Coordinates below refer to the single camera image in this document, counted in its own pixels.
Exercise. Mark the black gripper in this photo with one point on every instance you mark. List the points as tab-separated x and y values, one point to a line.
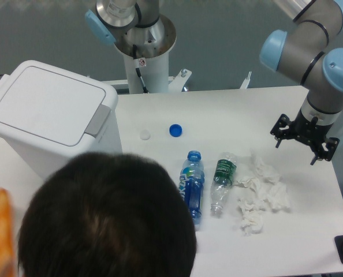
310	127

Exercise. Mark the white plastic trash can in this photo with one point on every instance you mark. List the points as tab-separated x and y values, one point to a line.
49	115

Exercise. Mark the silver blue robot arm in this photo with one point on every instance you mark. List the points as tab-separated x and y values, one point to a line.
299	55

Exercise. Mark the crumpled white tissue upper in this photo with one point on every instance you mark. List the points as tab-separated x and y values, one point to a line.
260	186

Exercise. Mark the crumpled white tissue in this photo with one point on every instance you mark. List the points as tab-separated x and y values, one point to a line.
252	219
260	186

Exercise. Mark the clear green-label plastic bottle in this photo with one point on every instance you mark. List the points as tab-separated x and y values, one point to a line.
222	182

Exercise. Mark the crumpled white tissue lower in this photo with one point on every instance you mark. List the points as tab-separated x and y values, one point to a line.
252	219

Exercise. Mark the blue plastic drink bottle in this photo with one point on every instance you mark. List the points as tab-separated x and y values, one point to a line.
191	185

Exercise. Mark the blue bottle cap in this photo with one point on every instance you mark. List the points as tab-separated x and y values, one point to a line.
175	130

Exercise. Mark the white bottle cap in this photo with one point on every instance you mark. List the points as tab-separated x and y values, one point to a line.
145	135

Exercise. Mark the person's black-haired head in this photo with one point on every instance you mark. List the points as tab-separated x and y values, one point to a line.
107	215

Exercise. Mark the white table bracket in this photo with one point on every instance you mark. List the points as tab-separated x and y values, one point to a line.
178	83

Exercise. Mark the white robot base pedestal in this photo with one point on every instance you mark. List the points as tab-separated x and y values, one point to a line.
146	56

